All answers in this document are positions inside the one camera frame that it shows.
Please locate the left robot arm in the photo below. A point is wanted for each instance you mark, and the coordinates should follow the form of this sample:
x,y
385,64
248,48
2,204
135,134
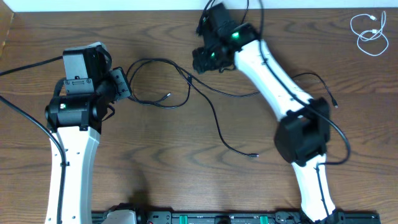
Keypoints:
x,y
75,114

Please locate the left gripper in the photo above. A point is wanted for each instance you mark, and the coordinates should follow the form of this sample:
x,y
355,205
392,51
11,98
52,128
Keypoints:
x,y
121,83

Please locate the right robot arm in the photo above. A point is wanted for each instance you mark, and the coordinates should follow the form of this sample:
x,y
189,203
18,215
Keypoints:
x,y
302,131

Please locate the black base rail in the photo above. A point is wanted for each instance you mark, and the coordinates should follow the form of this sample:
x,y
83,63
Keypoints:
x,y
214,218

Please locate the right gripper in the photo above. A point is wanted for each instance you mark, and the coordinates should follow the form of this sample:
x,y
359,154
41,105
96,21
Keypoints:
x,y
200,63

